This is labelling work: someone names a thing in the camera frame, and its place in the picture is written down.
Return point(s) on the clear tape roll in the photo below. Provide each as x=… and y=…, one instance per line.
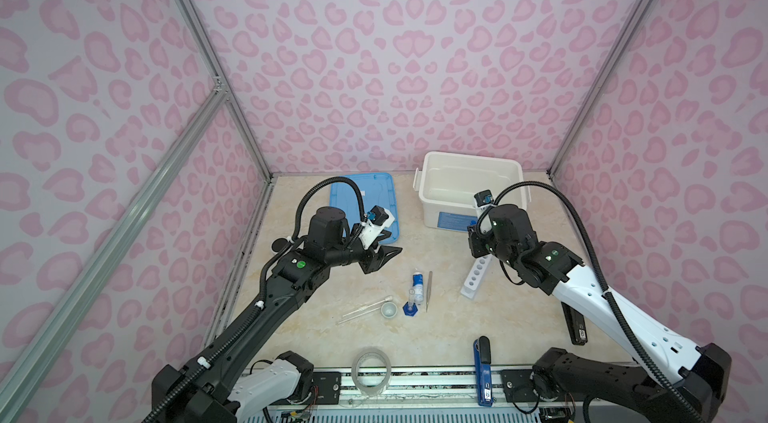
x=371, y=372

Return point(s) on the blue black stapler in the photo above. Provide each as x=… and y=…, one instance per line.
x=483, y=372

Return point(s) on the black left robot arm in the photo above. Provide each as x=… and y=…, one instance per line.
x=212, y=386

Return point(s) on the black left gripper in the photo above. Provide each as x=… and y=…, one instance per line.
x=377, y=260

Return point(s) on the white test tube rack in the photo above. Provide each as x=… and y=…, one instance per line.
x=475, y=276

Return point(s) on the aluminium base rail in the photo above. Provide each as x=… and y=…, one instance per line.
x=448, y=394

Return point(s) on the metal tweezers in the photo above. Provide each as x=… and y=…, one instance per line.
x=427, y=290

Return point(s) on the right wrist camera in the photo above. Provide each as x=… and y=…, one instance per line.
x=482, y=199

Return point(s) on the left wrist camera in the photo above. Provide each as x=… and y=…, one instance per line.
x=376, y=226

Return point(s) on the blue base small vial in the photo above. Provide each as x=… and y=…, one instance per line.
x=410, y=308

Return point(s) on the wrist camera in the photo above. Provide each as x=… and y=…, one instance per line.
x=376, y=226
x=482, y=199

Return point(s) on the white plastic storage box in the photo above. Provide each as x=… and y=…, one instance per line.
x=447, y=183

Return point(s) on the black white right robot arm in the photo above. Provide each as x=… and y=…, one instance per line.
x=672, y=379

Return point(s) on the blue plastic box lid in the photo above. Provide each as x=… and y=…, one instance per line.
x=377, y=189

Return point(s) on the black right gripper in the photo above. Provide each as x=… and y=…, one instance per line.
x=475, y=245

